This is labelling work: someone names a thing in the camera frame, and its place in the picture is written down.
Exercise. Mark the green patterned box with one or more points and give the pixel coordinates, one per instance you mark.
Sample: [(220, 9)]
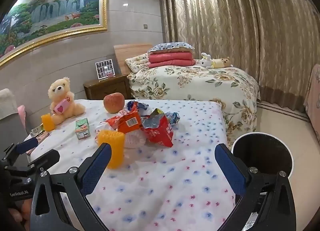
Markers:
[(37, 131)]

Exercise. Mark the blue wrapper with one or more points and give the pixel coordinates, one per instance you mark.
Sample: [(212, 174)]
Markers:
[(142, 107)]

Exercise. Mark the small pink box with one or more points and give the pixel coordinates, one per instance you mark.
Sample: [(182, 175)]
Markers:
[(109, 74)]

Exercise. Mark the clear orange plastic bag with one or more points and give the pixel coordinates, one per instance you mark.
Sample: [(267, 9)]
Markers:
[(111, 122)]

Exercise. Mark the white cloth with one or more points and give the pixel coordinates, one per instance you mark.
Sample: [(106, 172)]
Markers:
[(6, 103)]

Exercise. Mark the floral pillow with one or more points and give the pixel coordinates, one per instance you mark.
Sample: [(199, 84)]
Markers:
[(137, 62)]

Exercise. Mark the yellow plush toy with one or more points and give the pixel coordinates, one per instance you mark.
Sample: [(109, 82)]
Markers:
[(222, 62)]

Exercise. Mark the wooden bed headboard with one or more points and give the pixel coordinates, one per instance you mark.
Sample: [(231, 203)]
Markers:
[(125, 53)]

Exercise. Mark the red snack bag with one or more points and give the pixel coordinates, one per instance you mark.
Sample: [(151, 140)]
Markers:
[(161, 133)]

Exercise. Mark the orange ribbed cup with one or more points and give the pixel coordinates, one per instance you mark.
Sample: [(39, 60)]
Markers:
[(47, 123), (113, 146)]

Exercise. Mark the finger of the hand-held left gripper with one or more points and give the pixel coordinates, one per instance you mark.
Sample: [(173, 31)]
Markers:
[(27, 145), (45, 158)]

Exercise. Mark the blue dotted pillow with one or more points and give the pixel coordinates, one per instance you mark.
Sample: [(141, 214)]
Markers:
[(170, 45)]

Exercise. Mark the small clear snack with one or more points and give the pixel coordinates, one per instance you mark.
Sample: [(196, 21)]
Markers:
[(175, 118)]

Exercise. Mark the red apple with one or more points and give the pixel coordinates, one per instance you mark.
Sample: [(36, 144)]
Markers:
[(113, 102)]

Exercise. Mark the photo collage frame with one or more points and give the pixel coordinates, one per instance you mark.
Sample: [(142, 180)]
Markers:
[(105, 67)]

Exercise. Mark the orange snack bag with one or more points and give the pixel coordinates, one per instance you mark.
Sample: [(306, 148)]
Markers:
[(130, 121)]

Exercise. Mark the pink cloth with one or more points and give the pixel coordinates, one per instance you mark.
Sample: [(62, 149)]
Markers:
[(22, 114)]

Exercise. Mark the white flower print bedsheet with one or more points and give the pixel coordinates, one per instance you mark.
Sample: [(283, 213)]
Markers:
[(162, 183)]

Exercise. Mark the cream teddy bear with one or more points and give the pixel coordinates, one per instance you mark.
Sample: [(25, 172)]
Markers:
[(61, 90)]

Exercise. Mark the folded pink quilt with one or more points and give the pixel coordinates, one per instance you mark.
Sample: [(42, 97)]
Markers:
[(170, 59)]

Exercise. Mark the beige patterned curtain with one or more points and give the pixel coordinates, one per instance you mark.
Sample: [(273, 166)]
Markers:
[(225, 20)]

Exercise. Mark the white foam wrap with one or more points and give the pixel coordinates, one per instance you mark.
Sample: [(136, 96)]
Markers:
[(135, 141)]

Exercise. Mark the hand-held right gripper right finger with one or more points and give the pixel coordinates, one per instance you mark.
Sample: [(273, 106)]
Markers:
[(230, 171)]

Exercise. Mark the green drink carton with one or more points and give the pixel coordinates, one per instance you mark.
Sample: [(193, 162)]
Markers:
[(82, 131)]

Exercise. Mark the white bunny plush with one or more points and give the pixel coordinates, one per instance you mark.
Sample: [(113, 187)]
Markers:
[(206, 62)]

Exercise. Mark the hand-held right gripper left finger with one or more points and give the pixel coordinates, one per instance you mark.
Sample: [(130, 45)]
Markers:
[(96, 168)]

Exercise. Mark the white trash bin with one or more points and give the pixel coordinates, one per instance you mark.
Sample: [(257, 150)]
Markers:
[(262, 153)]

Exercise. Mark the wooden nightstand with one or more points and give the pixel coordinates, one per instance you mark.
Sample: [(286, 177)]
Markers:
[(107, 88)]

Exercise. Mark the person's left hand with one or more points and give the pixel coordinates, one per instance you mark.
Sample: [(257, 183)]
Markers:
[(24, 208)]

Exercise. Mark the framed landscape painting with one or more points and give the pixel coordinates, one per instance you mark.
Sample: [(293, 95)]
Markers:
[(50, 8)]

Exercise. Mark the floral bedspread bed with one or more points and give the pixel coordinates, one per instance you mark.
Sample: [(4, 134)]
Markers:
[(200, 83)]

